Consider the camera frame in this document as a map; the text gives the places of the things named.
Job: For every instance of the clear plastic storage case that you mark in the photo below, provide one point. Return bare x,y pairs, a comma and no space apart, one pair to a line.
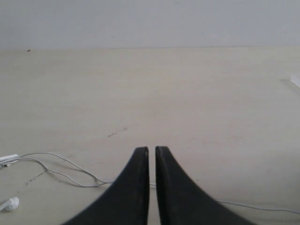
295,80

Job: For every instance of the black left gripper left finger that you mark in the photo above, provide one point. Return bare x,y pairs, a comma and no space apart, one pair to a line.
126,201

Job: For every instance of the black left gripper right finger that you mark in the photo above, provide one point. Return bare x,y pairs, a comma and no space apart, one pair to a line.
182,202

